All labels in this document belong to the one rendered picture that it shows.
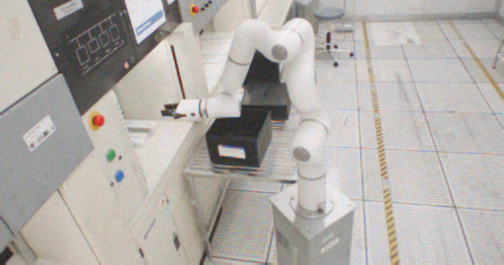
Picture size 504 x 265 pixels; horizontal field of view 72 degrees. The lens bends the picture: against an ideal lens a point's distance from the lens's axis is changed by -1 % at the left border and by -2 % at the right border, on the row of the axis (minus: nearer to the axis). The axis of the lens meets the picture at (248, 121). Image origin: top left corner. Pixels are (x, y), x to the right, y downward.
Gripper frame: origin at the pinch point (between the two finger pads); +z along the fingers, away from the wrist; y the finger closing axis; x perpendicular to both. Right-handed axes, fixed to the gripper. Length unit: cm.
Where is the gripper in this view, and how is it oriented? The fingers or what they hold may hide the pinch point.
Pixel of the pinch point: (166, 109)
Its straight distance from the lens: 155.5
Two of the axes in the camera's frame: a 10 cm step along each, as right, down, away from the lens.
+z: -9.9, 0.4, 1.4
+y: 0.9, -5.6, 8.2
